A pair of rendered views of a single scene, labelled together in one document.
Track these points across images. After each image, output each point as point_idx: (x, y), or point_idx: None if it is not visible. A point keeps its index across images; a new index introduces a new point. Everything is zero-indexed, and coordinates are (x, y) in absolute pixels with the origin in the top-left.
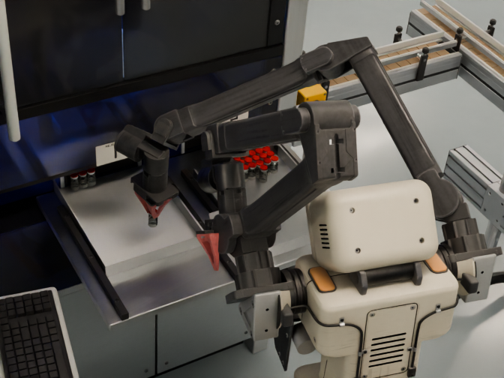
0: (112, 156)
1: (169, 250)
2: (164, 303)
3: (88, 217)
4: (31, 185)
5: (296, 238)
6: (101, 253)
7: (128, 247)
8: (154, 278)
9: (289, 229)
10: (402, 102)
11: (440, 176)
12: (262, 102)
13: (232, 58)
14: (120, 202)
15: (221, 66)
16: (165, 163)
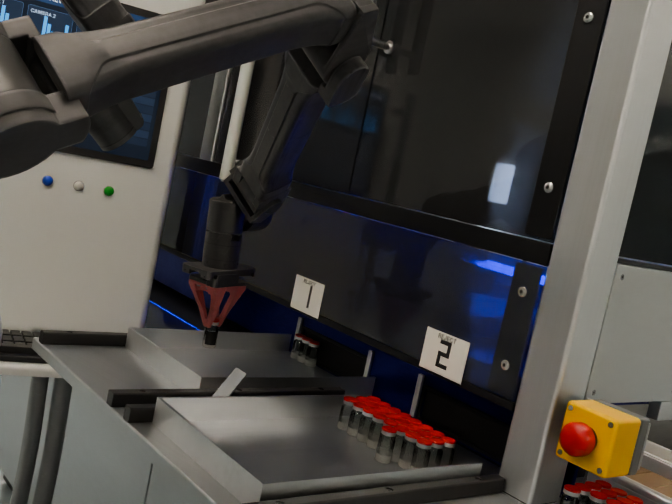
0: (305, 302)
1: (169, 366)
2: (66, 362)
3: (241, 355)
4: (276, 326)
5: (196, 430)
6: (171, 350)
7: (182, 362)
8: (119, 365)
9: (248, 460)
10: (225, 7)
11: (61, 87)
12: (271, 117)
13: (466, 225)
14: (277, 371)
15: (448, 231)
16: (214, 212)
